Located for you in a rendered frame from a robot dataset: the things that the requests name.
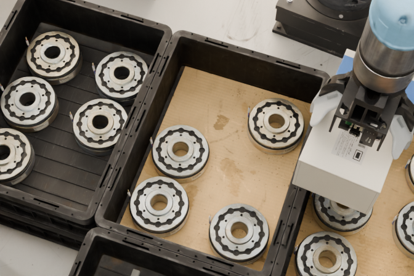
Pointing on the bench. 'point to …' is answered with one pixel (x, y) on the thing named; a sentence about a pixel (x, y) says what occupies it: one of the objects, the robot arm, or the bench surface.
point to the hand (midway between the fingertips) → (359, 125)
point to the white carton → (344, 159)
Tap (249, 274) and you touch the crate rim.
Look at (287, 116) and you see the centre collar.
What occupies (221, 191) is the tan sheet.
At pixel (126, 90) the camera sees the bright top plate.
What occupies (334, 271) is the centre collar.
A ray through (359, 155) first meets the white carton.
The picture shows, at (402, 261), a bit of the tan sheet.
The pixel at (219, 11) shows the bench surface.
